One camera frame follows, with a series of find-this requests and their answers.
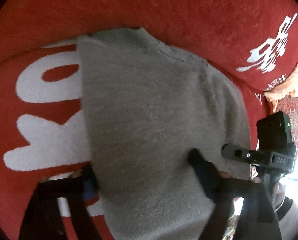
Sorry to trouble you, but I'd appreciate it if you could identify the person's right forearm sleeve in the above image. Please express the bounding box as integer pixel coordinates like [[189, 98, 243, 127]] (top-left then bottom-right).
[[276, 197, 298, 240]]

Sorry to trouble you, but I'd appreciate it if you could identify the grey knit sweater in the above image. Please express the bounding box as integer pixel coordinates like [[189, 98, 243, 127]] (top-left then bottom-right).
[[77, 29, 251, 239]]

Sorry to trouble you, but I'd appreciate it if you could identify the person's right hand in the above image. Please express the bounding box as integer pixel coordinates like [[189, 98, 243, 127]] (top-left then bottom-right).
[[252, 174, 285, 212]]

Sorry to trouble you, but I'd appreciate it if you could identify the red patterned fabric item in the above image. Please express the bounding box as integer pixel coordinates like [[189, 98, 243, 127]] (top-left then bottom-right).
[[271, 96, 298, 147]]

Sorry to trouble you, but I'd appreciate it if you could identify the red printed blanket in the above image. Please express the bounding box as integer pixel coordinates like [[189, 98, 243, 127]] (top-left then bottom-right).
[[0, 0, 298, 239]]

